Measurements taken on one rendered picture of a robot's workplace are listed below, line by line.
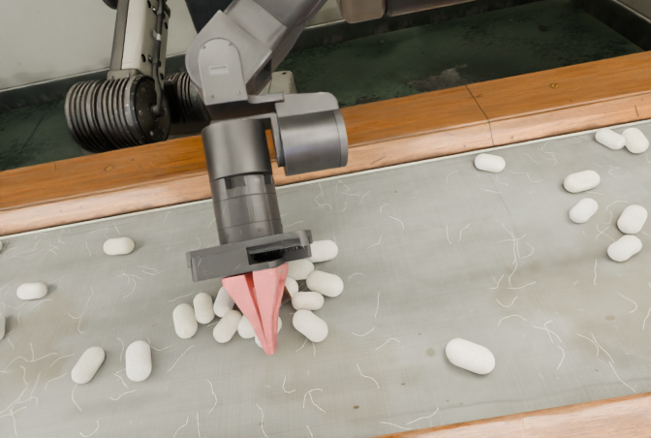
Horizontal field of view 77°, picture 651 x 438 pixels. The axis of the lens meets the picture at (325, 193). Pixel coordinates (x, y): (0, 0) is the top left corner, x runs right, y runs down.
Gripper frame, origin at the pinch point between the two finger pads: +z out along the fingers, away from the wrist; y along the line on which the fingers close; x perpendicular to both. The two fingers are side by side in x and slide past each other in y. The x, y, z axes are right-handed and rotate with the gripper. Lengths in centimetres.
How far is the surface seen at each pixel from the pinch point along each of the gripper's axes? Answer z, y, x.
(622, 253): -1.6, 32.9, 2.7
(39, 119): -100, -146, 176
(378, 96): -68, 35, 153
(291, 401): 4.8, 1.2, -1.0
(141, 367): 0.1, -11.7, 0.2
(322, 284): -3.8, 5.2, 3.5
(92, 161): -24.8, -25.1, 19.3
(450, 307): 0.4, 16.6, 2.8
